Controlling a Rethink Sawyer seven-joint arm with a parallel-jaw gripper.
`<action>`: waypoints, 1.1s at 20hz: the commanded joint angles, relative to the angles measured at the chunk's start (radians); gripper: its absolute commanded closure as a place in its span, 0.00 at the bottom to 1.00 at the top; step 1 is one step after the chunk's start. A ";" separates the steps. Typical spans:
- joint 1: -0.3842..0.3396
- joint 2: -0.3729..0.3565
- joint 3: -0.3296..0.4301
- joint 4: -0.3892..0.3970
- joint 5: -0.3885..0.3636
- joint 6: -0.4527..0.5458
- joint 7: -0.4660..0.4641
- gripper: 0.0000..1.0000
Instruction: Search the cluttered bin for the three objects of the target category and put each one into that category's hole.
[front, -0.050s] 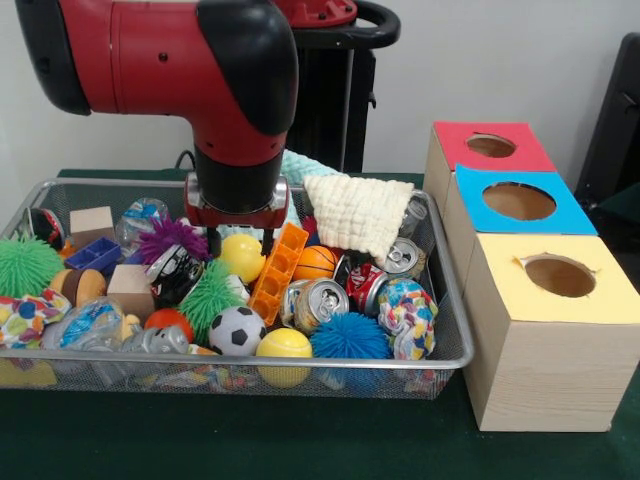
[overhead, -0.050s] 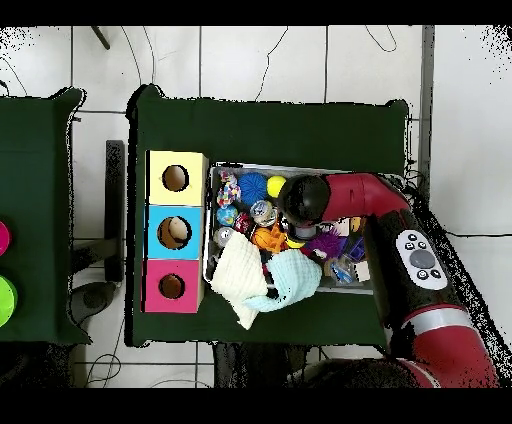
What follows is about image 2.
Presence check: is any cream yellow waffle cloth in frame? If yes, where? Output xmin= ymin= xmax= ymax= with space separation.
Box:
xmin=210 ymin=226 xmax=269 ymax=331

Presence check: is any mint green waffle cloth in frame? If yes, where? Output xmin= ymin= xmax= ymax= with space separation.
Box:
xmin=243 ymin=249 xmax=324 ymax=315

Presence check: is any clear mesh bin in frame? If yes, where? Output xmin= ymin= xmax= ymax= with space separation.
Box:
xmin=203 ymin=163 xmax=405 ymax=296

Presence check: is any wooden box with three holes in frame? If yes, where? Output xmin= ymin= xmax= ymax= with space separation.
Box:
xmin=142 ymin=149 xmax=211 ymax=315

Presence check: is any blue spiky rubber ball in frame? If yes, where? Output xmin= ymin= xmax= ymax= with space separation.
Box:
xmin=237 ymin=171 xmax=270 ymax=207

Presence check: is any orange plastic toy block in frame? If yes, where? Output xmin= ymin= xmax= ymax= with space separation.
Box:
xmin=254 ymin=223 xmax=289 ymax=256

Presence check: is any yellow ball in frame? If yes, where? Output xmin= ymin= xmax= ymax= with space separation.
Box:
xmin=266 ymin=175 xmax=288 ymax=199

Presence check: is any purple spiky monster toy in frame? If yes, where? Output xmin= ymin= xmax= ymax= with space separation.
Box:
xmin=307 ymin=231 xmax=347 ymax=260

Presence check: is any dark green tablecloth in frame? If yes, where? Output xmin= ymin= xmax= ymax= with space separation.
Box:
xmin=125 ymin=83 xmax=411 ymax=349

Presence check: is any green covered side table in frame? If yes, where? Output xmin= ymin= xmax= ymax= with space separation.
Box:
xmin=0 ymin=86 xmax=87 ymax=347

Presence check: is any pink round toy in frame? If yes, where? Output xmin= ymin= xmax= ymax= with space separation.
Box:
xmin=0 ymin=221 xmax=12 ymax=258

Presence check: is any green round toy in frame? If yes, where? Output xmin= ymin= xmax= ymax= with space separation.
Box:
xmin=0 ymin=275 xmax=19 ymax=329

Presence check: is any colourful rope knot toy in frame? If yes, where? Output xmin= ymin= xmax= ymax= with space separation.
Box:
xmin=217 ymin=170 xmax=243 ymax=211

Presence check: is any black cable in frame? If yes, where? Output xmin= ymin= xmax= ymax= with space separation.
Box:
xmin=443 ymin=228 xmax=512 ymax=240

